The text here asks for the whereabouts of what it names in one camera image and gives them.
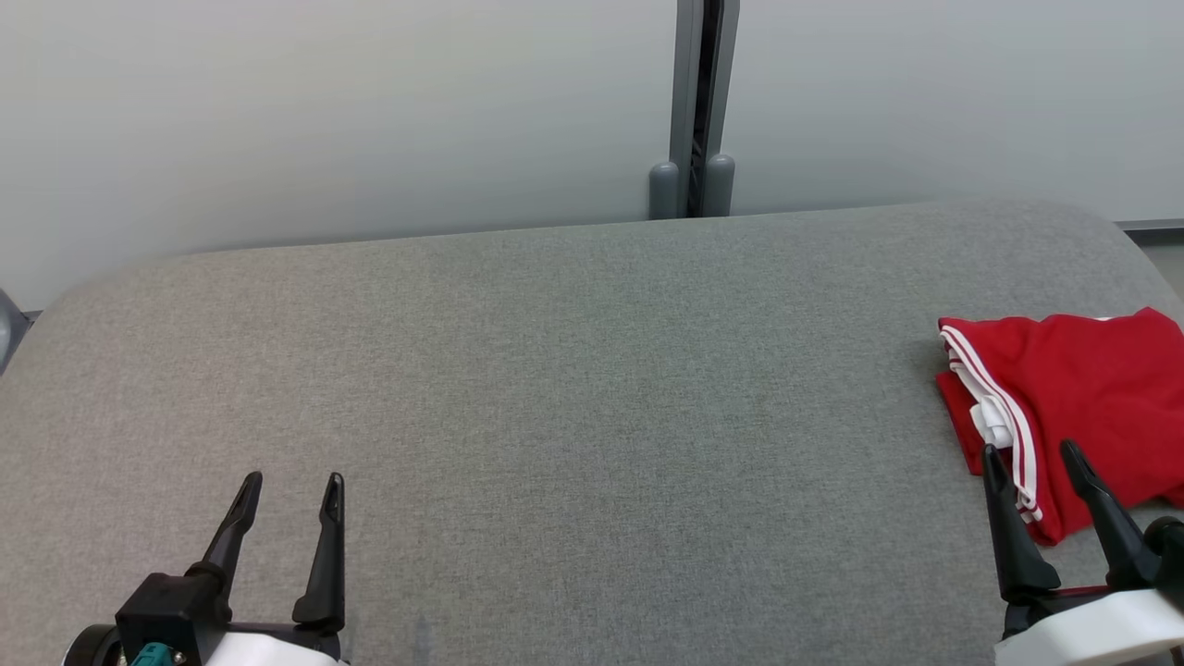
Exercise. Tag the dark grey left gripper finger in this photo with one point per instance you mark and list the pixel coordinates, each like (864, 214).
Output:
(231, 536)
(326, 573)

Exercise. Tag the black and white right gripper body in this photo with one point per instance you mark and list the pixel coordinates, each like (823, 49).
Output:
(1091, 634)

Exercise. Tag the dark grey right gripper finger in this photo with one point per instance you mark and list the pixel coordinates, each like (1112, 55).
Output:
(1119, 536)
(1022, 555)

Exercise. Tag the grey metal partition post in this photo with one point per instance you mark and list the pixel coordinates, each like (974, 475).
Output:
(689, 92)

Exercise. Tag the red jersey with white stripes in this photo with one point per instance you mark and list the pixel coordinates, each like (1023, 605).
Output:
(1101, 388)

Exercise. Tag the grey slanted partition frame post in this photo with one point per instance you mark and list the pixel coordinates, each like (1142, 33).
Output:
(7, 333)

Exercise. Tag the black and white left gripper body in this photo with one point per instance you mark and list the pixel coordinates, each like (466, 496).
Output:
(176, 615)

